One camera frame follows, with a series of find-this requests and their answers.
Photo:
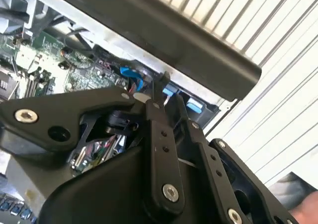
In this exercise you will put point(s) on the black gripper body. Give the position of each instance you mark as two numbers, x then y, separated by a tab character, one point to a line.
106	191

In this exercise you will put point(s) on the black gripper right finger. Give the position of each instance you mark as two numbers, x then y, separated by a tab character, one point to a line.
208	159

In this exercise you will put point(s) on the person's hand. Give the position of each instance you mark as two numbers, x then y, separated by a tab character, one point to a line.
306	210

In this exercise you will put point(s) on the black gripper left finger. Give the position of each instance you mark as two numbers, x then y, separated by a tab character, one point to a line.
59	104

